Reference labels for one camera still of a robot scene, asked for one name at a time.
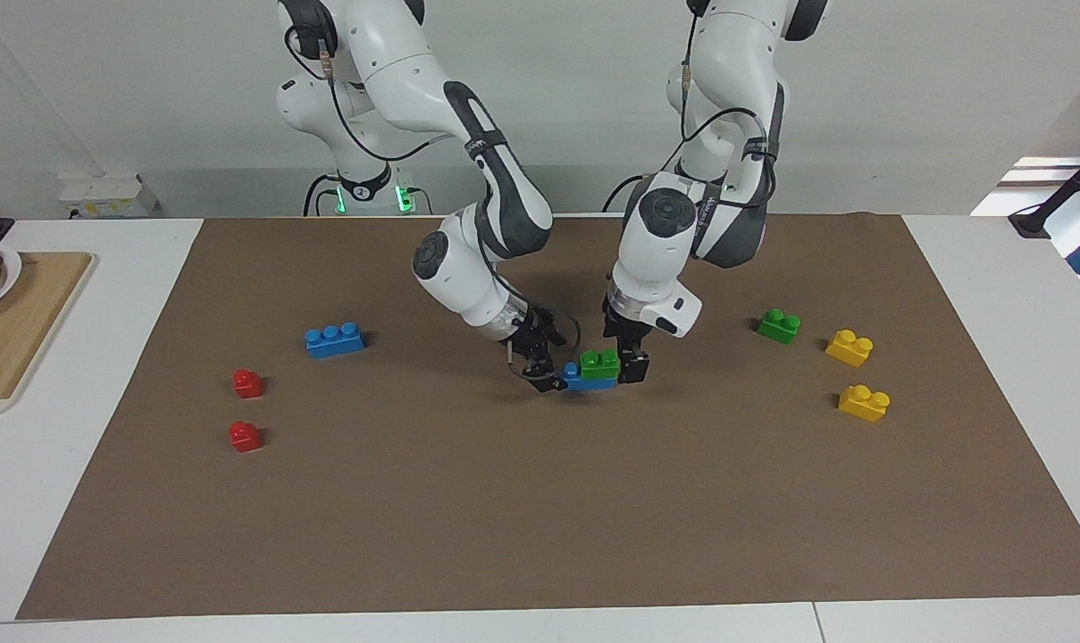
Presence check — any yellow two-stud toy block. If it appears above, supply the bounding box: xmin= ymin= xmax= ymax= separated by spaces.
xmin=838 ymin=384 xmax=891 ymax=423
xmin=825 ymin=329 xmax=875 ymax=368

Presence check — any wooden cutting board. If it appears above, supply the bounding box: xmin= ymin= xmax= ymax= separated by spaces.
xmin=0 ymin=252 xmax=96 ymax=417

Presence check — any black left base cable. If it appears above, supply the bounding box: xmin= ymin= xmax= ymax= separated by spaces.
xmin=601 ymin=172 xmax=658 ymax=214

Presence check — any black angled stand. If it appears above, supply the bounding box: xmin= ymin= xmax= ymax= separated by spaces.
xmin=1009 ymin=141 xmax=1080 ymax=238

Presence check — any brown paper table mat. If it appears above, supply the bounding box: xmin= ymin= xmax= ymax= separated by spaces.
xmin=17 ymin=213 xmax=1080 ymax=620

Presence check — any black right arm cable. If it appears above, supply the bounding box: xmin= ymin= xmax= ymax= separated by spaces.
xmin=285 ymin=25 xmax=583 ymax=385

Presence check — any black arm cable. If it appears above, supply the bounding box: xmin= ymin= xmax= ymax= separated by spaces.
xmin=285 ymin=25 xmax=583 ymax=385
xmin=660 ymin=9 xmax=780 ymax=211

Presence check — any blue three-stud toy block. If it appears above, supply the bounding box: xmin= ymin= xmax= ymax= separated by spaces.
xmin=305 ymin=321 xmax=366 ymax=360
xmin=563 ymin=361 xmax=618 ymax=392

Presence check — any white power strip box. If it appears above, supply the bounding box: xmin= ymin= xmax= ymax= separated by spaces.
xmin=59 ymin=173 xmax=162 ymax=221

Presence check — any white flat panel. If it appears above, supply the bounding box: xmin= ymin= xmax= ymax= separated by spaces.
xmin=970 ymin=156 xmax=1080 ymax=218

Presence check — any black base cable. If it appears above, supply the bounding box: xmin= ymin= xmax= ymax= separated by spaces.
xmin=601 ymin=172 xmax=658 ymax=214
xmin=302 ymin=173 xmax=433 ymax=218

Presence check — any black right base cable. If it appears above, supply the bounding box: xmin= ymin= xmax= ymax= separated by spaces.
xmin=302 ymin=173 xmax=433 ymax=218

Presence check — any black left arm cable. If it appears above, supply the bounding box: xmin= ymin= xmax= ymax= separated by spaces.
xmin=660 ymin=9 xmax=780 ymax=211

